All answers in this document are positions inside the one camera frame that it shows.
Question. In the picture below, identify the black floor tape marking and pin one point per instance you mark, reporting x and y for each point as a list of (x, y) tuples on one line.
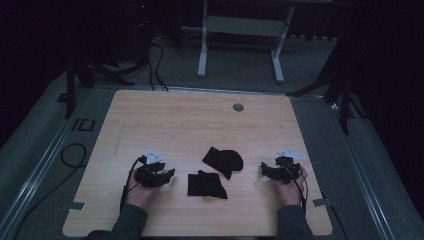
[(83, 125)]

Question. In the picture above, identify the person's right hand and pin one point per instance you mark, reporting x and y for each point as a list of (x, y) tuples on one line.
[(291, 193)]

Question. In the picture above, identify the black sock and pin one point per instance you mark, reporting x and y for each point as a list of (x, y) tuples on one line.
[(205, 185), (222, 161)]

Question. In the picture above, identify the round grey table grommet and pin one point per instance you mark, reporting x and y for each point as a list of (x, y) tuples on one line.
[(238, 107)]

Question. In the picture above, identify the white desk frame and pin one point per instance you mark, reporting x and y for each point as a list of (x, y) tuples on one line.
[(240, 26)]

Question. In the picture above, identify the black tripod stand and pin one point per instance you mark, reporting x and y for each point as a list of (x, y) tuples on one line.
[(345, 100), (70, 86)]

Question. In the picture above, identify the metal floor rail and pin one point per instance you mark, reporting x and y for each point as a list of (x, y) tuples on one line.
[(31, 181), (361, 180)]

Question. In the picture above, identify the person's left hand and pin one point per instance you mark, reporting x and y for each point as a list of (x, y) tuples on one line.
[(139, 194)]

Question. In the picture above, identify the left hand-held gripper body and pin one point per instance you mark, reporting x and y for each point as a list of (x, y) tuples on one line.
[(149, 170)]

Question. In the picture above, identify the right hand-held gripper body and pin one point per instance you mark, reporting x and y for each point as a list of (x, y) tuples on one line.
[(288, 166)]

